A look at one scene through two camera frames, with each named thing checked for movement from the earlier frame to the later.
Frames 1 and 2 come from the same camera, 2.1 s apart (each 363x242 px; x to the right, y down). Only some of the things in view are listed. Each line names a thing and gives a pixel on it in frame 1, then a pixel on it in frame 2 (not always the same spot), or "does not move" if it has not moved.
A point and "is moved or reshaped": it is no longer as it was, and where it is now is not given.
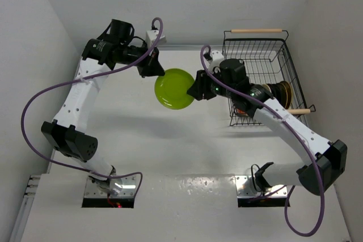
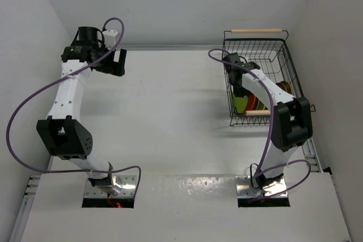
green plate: x=171 y=89 is moved or reshaped
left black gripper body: x=143 y=67 -> x=108 y=66
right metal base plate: x=244 y=190 does not move
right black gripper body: x=205 y=89 -> x=239 y=90
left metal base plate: x=127 y=189 does not move
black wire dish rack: x=267 y=60 does not move
